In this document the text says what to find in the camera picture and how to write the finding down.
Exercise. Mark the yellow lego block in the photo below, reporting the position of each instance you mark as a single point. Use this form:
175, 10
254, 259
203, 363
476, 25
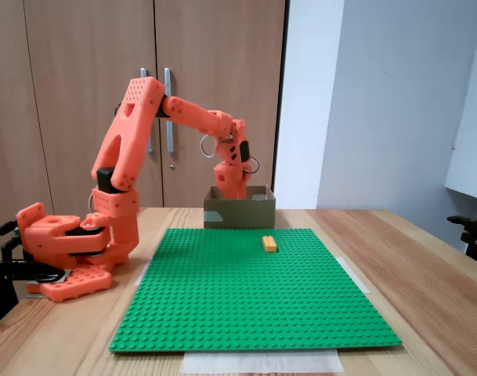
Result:
269, 243

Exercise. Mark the green lego baseplate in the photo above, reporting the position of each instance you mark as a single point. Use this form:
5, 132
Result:
222, 305

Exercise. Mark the cardboard box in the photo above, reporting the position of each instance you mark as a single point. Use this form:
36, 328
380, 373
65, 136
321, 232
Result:
242, 215

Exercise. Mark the wooden cabinet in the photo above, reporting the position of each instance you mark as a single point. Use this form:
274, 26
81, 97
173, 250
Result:
222, 47

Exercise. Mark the masking tape strip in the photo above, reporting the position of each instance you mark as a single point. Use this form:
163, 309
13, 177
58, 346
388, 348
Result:
355, 276
142, 274
261, 362

